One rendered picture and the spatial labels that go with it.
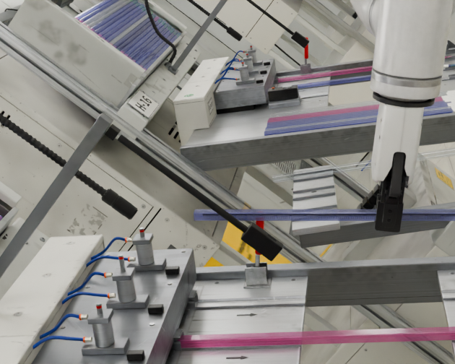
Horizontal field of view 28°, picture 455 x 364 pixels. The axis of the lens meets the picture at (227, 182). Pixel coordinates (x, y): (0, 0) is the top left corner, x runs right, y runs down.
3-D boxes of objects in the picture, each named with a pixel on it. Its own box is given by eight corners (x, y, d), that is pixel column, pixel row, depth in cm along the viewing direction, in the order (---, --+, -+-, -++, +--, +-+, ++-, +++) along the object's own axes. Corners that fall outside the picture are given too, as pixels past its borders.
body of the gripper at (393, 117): (373, 76, 115) (362, 159, 119) (375, 95, 106) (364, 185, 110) (432, 81, 115) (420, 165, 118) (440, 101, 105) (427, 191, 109)
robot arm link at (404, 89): (371, 60, 114) (368, 83, 115) (373, 76, 106) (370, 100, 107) (438, 66, 113) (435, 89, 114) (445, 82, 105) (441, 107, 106)
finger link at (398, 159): (396, 128, 110) (391, 151, 115) (393, 183, 106) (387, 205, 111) (406, 128, 110) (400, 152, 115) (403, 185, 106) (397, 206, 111)
